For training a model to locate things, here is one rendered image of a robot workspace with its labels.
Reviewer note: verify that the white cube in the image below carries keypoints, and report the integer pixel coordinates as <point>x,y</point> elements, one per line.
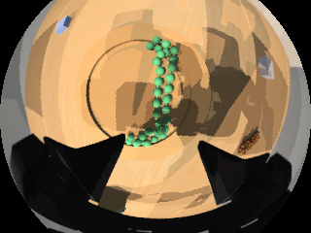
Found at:
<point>266,67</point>

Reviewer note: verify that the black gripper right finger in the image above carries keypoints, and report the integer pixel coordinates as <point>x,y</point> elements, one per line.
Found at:
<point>226,172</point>

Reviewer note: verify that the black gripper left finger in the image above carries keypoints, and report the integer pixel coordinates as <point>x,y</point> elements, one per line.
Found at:
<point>91,165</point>

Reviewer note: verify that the light blue block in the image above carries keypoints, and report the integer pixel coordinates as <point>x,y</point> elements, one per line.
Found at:
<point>62,25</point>

